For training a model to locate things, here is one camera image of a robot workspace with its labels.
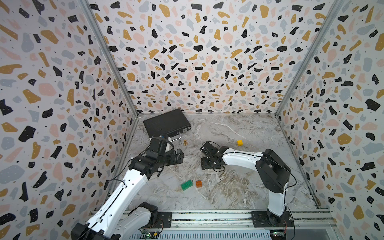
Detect black briefcase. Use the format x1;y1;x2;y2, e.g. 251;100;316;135
143;109;191;138

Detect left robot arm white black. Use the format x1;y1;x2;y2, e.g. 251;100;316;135
71;137;185;240

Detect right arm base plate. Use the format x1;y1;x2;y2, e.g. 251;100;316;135
251;210;294;228

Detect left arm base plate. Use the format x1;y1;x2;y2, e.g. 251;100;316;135
140;212;173;229

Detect green lego brick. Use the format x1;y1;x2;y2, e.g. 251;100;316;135
181;180;194;191

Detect aluminium mounting rail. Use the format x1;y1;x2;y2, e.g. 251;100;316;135
126;209;342;240

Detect orange lego brick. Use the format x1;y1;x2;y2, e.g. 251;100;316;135
196;181;203;188

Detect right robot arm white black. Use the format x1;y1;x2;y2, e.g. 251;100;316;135
200;141;292;226

